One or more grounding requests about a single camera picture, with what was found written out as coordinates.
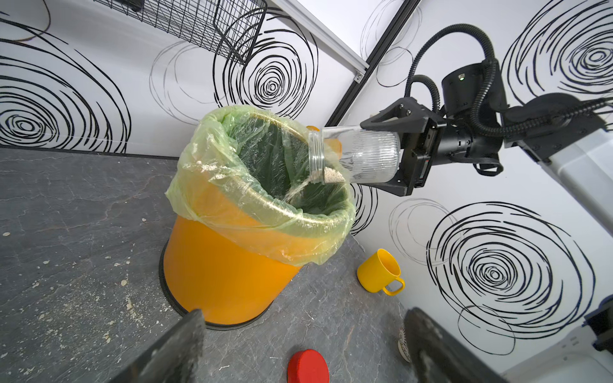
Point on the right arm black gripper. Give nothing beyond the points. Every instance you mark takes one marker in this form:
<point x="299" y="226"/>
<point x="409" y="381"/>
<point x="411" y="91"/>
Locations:
<point x="400" y="171"/>

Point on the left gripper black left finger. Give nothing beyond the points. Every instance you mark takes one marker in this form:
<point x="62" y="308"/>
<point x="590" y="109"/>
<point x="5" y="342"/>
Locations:
<point x="172" y="358"/>

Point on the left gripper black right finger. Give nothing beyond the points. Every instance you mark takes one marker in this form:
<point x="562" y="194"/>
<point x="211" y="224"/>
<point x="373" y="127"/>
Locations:
<point x="438" y="357"/>

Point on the beige lidded oatmeal jar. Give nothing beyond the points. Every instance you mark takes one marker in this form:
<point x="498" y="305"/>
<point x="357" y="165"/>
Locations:
<point x="350" y="154"/>

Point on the red jar lid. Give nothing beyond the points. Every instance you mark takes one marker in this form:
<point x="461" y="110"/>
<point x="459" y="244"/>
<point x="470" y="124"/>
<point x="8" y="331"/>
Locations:
<point x="308" y="366"/>

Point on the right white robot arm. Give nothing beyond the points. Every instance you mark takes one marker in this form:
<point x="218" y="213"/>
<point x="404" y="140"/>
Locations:
<point x="509" y="238"/>

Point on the patterned white bowl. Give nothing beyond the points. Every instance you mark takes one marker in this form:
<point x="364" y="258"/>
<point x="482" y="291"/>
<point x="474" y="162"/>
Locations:
<point x="402" y="346"/>

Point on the orange trash bin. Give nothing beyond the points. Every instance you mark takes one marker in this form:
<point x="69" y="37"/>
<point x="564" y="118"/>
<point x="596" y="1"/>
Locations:
<point x="202" y="270"/>

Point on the yellow mug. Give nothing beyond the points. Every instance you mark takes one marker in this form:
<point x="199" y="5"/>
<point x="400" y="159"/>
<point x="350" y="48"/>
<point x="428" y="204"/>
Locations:
<point x="381" y="272"/>

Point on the green plastic bin liner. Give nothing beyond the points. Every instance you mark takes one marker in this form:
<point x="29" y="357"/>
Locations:
<point x="244" y="174"/>

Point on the black wire wall basket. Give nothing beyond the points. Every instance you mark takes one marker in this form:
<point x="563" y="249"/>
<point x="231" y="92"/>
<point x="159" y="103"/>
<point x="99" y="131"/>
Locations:
<point x="226" y="28"/>

